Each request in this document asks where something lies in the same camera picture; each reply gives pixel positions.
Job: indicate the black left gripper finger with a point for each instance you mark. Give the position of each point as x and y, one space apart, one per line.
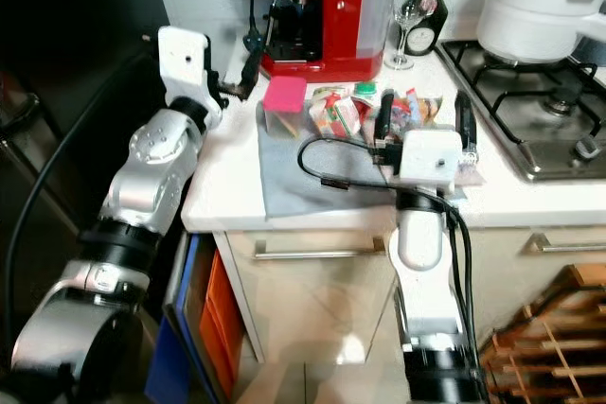
251 71

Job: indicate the white pot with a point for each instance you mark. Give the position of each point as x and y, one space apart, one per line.
530 7

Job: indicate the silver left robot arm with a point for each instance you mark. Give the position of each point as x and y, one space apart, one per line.
151 163

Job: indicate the carton with green cap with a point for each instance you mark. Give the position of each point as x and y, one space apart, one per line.
364 90

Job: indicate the red coffee machine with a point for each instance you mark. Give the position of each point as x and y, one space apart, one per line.
341 16

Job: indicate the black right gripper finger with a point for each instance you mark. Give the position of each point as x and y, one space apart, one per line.
466 125
383 115

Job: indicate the steel gas stove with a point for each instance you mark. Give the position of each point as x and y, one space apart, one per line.
530 130

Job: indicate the cream drawer cabinet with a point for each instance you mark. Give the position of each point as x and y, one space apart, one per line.
322 309

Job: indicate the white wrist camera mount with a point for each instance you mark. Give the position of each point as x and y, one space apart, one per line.
182 59
431 156

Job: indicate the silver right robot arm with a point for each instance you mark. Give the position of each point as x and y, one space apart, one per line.
417 243

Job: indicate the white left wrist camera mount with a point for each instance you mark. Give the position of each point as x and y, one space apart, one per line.
182 59

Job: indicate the red and white juice carton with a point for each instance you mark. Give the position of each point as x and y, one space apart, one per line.
334 115

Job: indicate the dark green bottle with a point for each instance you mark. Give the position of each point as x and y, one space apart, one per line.
431 30

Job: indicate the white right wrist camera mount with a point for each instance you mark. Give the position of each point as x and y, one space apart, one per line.
431 156

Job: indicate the clear wine glass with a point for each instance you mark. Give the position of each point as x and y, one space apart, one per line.
407 11

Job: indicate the clear container with pink lid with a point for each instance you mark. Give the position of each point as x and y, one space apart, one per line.
284 94

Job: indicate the grey cloth mat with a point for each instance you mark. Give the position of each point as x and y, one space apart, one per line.
294 177

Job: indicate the wooden slatted rack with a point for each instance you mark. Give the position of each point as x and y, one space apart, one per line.
540 347

